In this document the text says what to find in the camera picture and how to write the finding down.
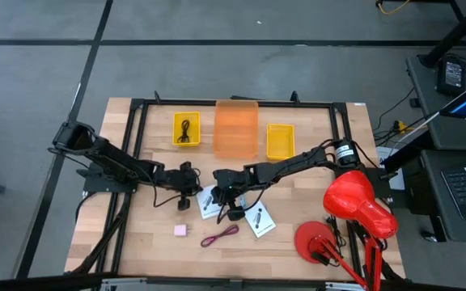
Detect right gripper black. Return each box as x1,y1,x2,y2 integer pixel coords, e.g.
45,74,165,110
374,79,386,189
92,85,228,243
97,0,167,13
210,167,255,208

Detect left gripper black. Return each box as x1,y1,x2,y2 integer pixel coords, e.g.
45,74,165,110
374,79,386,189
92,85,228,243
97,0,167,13
163,161,205,197

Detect maroon cable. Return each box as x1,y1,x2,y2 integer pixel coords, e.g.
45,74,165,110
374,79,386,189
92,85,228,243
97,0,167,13
199,224,240,248

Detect black usb cable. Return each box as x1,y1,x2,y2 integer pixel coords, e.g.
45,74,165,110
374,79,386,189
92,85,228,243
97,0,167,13
176,119,193,144

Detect translucent orange plastic bin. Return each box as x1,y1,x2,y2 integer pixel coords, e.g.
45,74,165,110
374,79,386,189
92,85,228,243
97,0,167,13
212,99,260,159

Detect yellow plastic basket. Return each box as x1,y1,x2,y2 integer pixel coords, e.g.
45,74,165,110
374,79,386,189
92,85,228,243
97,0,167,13
265,123,296,161
172,111,201,147

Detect red desk lamp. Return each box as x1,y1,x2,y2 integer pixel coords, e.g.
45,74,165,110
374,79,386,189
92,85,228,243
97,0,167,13
293,169,400,291

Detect white paper sheet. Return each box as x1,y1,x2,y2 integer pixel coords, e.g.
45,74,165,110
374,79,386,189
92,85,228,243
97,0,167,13
376,145,406,191

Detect black side desk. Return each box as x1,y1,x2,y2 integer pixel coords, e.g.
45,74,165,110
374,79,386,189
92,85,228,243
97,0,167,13
380,54,466,243

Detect black power adapter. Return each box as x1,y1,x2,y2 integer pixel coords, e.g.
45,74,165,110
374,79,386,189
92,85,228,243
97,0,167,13
437,55,466,97

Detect black stand leg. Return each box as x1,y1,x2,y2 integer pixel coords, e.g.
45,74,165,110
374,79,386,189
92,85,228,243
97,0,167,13
418,0,466,68

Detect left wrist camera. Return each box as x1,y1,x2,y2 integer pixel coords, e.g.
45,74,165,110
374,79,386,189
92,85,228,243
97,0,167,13
177,195,193,212

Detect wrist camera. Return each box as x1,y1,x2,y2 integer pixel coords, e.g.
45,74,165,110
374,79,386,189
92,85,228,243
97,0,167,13
225,205,247,222
177,195,193,212

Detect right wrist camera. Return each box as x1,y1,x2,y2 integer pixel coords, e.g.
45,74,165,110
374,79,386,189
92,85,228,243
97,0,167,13
225,205,247,222

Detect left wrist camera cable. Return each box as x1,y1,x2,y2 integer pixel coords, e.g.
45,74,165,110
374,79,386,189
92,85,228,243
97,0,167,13
151,177,185,209

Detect pink wall charger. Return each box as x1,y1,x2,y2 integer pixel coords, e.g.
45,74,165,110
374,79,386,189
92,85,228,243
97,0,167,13
173,224,193,238

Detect black aluminium table frame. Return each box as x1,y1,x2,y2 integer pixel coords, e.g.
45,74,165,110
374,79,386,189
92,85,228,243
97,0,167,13
65,91,406,291

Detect silver aluminium bracket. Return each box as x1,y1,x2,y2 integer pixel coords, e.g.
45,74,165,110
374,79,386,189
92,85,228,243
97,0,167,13
324,281,366,291
103,276,147,291

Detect black floor cable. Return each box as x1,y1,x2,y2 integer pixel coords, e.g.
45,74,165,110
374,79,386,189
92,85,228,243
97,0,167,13
372,86,417,133

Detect yellow floor cable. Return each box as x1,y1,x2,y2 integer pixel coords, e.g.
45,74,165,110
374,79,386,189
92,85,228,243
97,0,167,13
375,0,412,16

